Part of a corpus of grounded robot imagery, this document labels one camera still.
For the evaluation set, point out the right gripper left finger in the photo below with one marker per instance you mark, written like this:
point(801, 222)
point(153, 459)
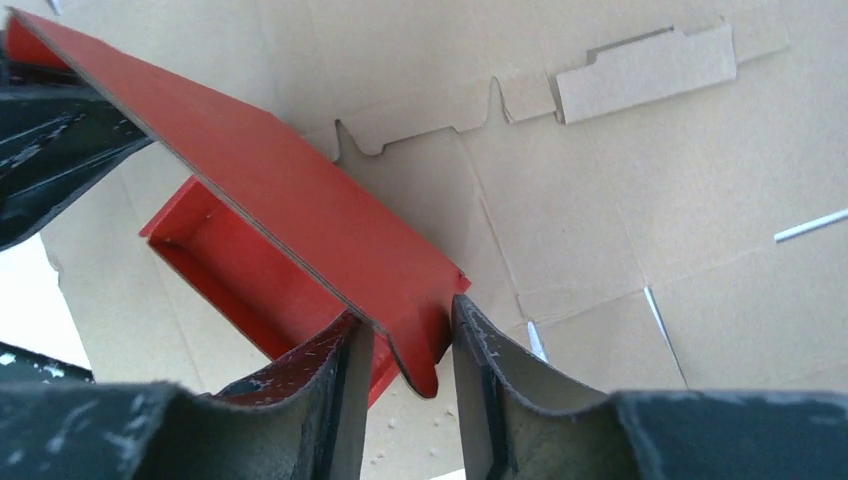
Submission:
point(301, 417)

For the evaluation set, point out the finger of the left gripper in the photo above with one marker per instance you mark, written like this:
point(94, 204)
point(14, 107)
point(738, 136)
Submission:
point(59, 137)

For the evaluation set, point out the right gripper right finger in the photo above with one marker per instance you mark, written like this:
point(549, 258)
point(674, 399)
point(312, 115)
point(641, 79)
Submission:
point(520, 418)

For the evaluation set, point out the red paper box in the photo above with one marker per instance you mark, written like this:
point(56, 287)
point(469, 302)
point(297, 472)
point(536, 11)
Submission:
point(267, 229)

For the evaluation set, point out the large flat cardboard sheet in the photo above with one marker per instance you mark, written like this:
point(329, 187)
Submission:
point(660, 187)

